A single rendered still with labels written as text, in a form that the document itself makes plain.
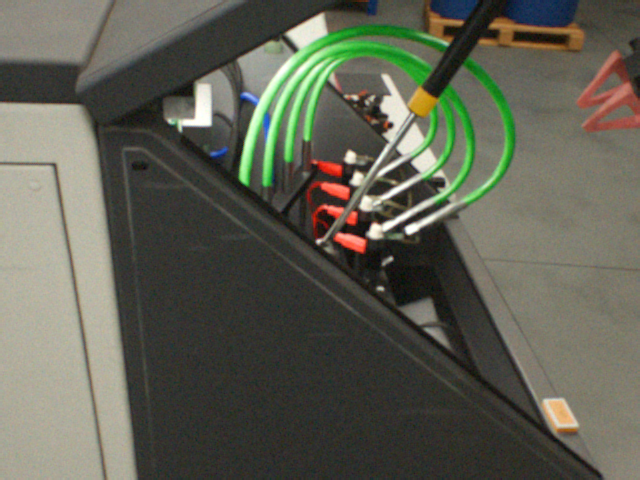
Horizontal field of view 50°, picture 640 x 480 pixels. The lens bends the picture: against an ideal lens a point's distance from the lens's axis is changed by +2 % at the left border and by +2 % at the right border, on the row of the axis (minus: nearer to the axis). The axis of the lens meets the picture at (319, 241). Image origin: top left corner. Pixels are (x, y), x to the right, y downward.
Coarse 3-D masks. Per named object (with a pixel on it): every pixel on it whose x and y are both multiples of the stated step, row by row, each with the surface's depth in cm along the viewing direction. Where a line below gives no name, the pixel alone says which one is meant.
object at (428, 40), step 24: (312, 48) 84; (432, 48) 86; (288, 72) 85; (480, 72) 88; (264, 96) 87; (504, 96) 91; (504, 120) 93; (240, 168) 93; (504, 168) 97; (480, 192) 99
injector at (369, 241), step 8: (368, 232) 102; (368, 240) 101; (376, 240) 101; (368, 248) 102; (376, 248) 102; (368, 256) 103; (376, 256) 103; (368, 264) 104; (376, 264) 103; (384, 264) 105; (368, 272) 104; (376, 272) 105; (368, 280) 106
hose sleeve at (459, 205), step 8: (456, 200) 100; (448, 208) 100; (456, 208) 100; (464, 208) 100; (432, 216) 101; (440, 216) 100; (448, 216) 100; (416, 224) 101; (424, 224) 101; (432, 224) 101
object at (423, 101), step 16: (480, 0) 51; (496, 0) 51; (480, 16) 51; (496, 16) 52; (464, 32) 52; (480, 32) 52; (448, 48) 53; (464, 48) 52; (448, 64) 53; (432, 80) 54; (448, 80) 54; (416, 96) 55; (432, 96) 55; (416, 112) 55; (400, 128) 57; (384, 160) 58; (368, 176) 59; (352, 208) 61; (336, 224) 62; (320, 240) 63
